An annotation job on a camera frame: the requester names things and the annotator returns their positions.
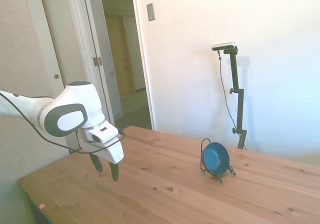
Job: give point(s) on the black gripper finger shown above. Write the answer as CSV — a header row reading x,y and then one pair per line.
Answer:
x,y
115,171
98,164

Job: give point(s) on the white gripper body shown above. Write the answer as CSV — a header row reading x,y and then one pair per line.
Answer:
x,y
113,151

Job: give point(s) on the blue bowl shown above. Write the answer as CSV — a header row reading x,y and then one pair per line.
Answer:
x,y
216,159

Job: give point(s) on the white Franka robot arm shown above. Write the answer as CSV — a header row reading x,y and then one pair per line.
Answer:
x,y
75,101

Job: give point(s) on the metal door hinge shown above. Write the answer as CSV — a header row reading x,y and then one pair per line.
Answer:
x,y
97,61

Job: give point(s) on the brass round door knob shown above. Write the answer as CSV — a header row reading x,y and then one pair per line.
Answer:
x,y
56,76

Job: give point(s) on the wooden hallway door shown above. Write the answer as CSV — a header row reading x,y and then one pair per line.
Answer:
x,y
117,56

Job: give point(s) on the white open door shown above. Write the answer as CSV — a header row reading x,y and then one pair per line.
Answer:
x,y
100,34

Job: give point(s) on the white door with round knob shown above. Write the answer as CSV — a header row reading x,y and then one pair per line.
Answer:
x,y
57,34

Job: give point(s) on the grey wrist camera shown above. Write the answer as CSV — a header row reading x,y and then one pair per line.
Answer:
x,y
105,138

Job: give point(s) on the black jointed camera stand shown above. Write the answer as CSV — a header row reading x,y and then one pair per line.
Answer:
x,y
240,109

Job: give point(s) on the grey wall switch plate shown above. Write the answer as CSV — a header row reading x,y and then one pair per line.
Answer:
x,y
151,12

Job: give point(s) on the silver camera on stand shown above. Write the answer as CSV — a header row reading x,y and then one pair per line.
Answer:
x,y
224,46

